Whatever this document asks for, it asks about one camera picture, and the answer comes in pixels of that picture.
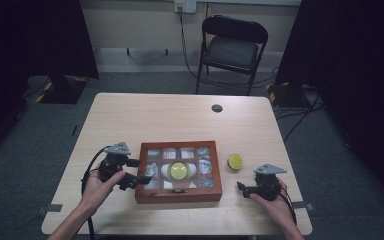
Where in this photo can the small black floor strip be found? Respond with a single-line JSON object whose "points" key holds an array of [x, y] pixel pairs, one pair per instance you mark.
{"points": [[74, 130]]}

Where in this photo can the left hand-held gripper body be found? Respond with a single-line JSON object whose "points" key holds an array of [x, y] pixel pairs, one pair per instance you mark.
{"points": [[113, 163]]}

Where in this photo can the dark curtain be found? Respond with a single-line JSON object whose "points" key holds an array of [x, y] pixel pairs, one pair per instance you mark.
{"points": [[30, 40], [356, 66]]}

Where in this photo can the wooden box with glass lid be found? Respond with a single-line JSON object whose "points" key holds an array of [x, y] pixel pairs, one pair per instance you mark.
{"points": [[180, 197]]}

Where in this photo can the black round table grommet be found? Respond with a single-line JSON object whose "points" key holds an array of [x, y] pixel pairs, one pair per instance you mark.
{"points": [[217, 108]]}

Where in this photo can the person's left hand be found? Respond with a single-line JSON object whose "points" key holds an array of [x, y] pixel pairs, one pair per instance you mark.
{"points": [[95, 195]]}

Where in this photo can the white wall socket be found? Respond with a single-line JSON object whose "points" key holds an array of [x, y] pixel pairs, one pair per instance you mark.
{"points": [[185, 6]]}

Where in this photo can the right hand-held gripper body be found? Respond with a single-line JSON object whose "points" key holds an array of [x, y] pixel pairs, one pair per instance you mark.
{"points": [[267, 186]]}

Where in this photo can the black folding chair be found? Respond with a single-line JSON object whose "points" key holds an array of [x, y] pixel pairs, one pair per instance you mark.
{"points": [[231, 50]]}

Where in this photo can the grey tape strip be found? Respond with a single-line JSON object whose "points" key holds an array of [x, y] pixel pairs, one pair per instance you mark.
{"points": [[302, 205], [50, 208]]}

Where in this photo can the person's right hand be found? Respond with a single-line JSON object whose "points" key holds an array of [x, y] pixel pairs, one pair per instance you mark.
{"points": [[281, 208]]}

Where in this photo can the group of silvery wrapped packets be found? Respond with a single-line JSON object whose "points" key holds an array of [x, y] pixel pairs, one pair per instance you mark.
{"points": [[206, 166]]}

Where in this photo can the black stand base plate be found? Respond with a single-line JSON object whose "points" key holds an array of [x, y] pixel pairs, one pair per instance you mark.
{"points": [[61, 91], [286, 95]]}

